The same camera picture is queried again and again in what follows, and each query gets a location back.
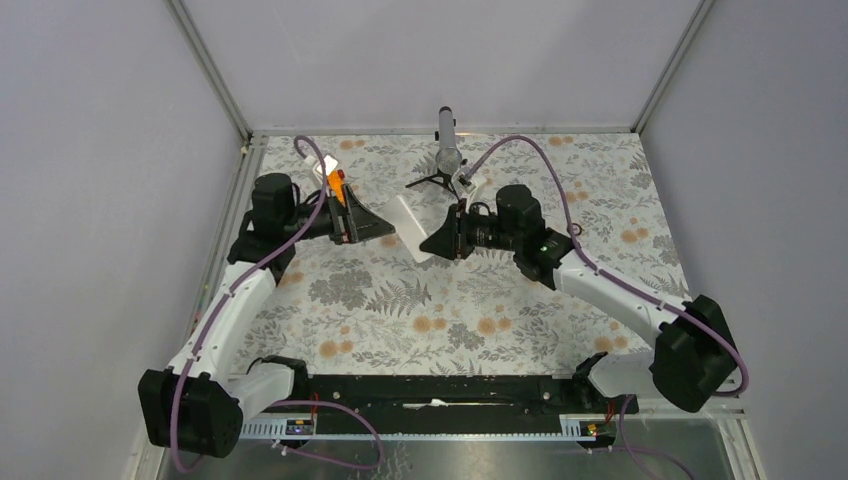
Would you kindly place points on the white air conditioner remote control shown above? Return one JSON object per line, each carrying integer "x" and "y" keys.
{"x": 408, "y": 228}

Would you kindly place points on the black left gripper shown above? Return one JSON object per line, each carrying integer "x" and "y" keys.
{"x": 354, "y": 222}

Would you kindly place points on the aluminium frame rail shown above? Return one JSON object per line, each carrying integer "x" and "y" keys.
{"x": 204, "y": 58}

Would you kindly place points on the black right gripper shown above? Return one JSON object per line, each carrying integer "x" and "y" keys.
{"x": 452, "y": 241}

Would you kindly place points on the floral patterned table mat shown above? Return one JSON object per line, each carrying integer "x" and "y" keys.
{"x": 371, "y": 309}

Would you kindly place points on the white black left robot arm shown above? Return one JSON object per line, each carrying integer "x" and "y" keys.
{"x": 193, "y": 405}

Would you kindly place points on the orange toy car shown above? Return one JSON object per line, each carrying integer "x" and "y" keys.
{"x": 336, "y": 183}

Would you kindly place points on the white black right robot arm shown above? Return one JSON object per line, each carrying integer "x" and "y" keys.
{"x": 693, "y": 352}

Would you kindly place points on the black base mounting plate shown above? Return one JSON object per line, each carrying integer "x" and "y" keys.
{"x": 421, "y": 407}

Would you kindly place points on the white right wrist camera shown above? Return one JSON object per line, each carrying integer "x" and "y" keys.
{"x": 468, "y": 188}

